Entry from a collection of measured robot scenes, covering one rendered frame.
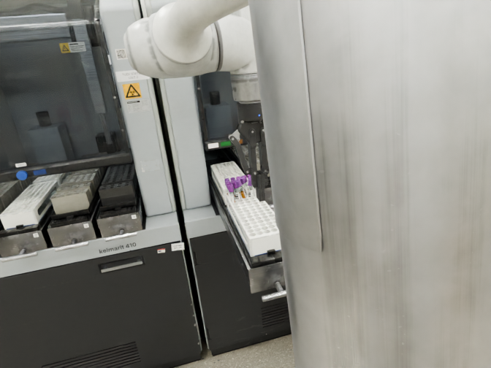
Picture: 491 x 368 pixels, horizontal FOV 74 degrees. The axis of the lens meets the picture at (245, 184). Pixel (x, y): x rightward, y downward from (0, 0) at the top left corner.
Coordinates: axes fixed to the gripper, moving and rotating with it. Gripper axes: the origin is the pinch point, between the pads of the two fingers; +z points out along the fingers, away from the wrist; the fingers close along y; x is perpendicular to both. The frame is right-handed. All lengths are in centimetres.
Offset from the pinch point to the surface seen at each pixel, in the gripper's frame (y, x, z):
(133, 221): 36, -36, 20
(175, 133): 16.7, -44.7, -6.2
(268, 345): -9, -39, 97
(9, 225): 74, -39, 15
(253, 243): 4.0, 5.0, 12.3
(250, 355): 1, -37, 97
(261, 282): 3.8, 8.6, 21.1
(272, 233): -1.1, 4.5, 11.0
